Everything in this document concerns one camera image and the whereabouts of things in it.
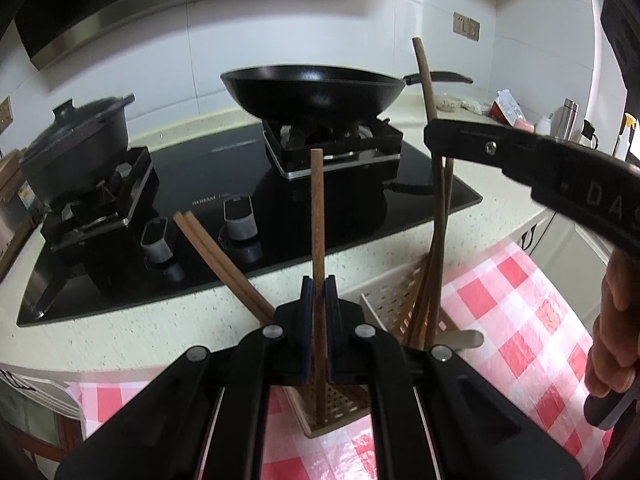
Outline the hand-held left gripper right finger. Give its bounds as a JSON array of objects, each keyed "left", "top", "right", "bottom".
[{"left": 324, "top": 274, "right": 586, "bottom": 480}]

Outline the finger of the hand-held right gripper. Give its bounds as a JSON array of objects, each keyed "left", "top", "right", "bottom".
[{"left": 424, "top": 118, "right": 546, "bottom": 181}]

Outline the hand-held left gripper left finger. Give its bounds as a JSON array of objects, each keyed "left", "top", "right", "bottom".
[{"left": 54, "top": 276, "right": 316, "bottom": 480}]

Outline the brown wooden chopstick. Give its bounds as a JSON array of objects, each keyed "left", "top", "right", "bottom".
[
  {"left": 310, "top": 148, "right": 328, "bottom": 426},
  {"left": 399, "top": 260, "right": 428, "bottom": 347},
  {"left": 411, "top": 37, "right": 448, "bottom": 348},
  {"left": 417, "top": 157, "right": 455, "bottom": 348},
  {"left": 173, "top": 212, "right": 266, "bottom": 325},
  {"left": 182, "top": 210, "right": 277, "bottom": 318}
]

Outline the white plastic utensil basket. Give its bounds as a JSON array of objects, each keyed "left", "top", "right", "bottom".
[{"left": 282, "top": 265, "right": 453, "bottom": 440}]

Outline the white ceramic spoon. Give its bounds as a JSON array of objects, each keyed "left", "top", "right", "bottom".
[{"left": 439, "top": 329, "right": 485, "bottom": 352}]

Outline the person's right hand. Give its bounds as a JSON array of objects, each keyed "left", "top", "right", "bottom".
[{"left": 584, "top": 247, "right": 640, "bottom": 403}]

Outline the red packet with paper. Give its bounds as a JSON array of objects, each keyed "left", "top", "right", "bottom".
[{"left": 492, "top": 89, "right": 523, "bottom": 126}]

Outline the yellow spray bottle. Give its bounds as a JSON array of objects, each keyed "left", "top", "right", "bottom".
[{"left": 612, "top": 112, "right": 638, "bottom": 161}]

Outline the stainless steel thermos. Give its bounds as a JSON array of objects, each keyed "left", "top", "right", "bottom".
[{"left": 552, "top": 99, "right": 581, "bottom": 143}]

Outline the grey stove knob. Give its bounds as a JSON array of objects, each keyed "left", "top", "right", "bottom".
[
  {"left": 140, "top": 217, "right": 176, "bottom": 264},
  {"left": 223, "top": 195, "right": 258, "bottom": 241}
]

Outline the red white checkered tablecloth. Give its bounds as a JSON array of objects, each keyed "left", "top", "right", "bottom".
[{"left": 65, "top": 240, "right": 613, "bottom": 480}]

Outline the black wok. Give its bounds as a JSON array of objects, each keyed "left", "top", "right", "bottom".
[{"left": 220, "top": 64, "right": 474, "bottom": 122}]

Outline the black glass gas cooktop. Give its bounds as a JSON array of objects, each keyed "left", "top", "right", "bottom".
[{"left": 16, "top": 119, "right": 483, "bottom": 328}]

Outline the black lidded cooking pot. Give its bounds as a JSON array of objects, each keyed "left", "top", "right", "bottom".
[{"left": 19, "top": 92, "right": 136, "bottom": 206}]

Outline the beige double wall socket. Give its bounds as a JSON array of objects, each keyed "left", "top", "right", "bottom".
[{"left": 452, "top": 11, "right": 482, "bottom": 42}]

